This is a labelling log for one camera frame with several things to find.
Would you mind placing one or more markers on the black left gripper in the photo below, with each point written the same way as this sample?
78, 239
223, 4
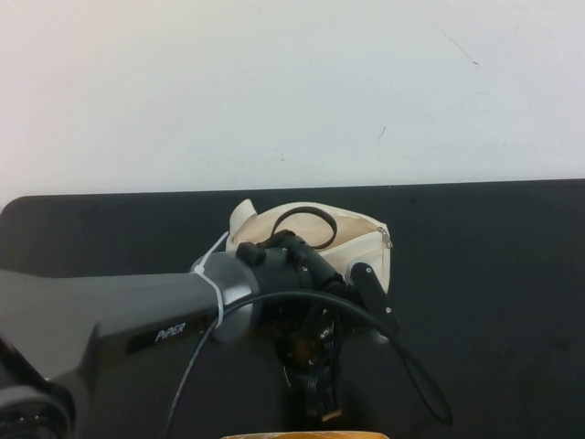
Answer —
307, 347

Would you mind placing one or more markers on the black left Piper robot arm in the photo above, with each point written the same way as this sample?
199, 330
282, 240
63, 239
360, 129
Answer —
137, 306

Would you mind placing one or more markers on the cream fabric pencil case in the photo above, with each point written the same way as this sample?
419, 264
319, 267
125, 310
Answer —
311, 226

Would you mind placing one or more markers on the yellow curved object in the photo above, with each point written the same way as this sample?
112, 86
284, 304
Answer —
274, 435

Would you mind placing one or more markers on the white zip tie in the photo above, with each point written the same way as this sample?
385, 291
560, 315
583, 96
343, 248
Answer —
212, 256

